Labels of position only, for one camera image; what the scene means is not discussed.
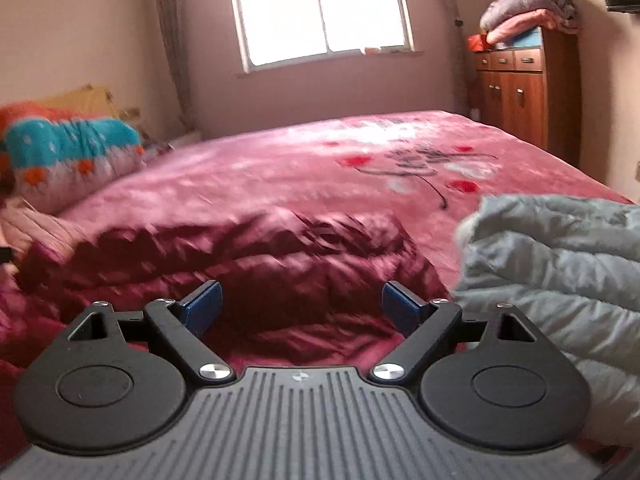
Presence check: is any blue box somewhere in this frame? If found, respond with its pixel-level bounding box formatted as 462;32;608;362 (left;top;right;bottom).
512;27;543;50

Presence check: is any pink folded blanket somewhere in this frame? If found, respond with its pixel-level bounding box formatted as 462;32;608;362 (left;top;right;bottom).
486;9;561;45

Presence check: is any colourful floral quilt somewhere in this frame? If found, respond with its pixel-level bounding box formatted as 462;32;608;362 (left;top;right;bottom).
0;101;146;213

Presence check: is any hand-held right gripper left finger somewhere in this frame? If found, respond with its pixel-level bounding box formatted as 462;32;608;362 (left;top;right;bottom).
66;280;236;386

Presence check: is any pink quilted jacket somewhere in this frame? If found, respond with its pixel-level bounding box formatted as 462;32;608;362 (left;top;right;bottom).
0;197;96;261

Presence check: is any yellow pillow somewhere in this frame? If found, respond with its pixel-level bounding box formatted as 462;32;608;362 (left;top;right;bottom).
42;86;118;118

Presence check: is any grey checked curtain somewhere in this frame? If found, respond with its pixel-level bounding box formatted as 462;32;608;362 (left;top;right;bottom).
440;0;476;121
152;0;196;131

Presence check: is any window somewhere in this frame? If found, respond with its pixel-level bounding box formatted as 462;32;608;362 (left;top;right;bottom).
225;0;416;73

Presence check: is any light blue down jacket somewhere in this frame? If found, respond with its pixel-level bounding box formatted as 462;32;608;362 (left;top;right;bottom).
452;194;640;461

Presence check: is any grey folded blanket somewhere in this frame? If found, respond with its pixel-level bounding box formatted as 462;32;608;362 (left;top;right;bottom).
479;0;583;36

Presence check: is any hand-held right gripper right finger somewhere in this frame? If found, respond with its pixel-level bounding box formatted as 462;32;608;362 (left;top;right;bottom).
369;280;540;386

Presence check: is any bed with pink printed blanket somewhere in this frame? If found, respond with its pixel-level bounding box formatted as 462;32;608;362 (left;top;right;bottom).
0;109;636;461

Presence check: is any maroon down jacket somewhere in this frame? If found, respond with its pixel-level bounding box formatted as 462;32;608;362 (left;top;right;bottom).
15;207;453;361

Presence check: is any brown wooden cabinet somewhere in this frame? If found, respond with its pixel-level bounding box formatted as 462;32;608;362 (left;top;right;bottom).
472;27;581;168

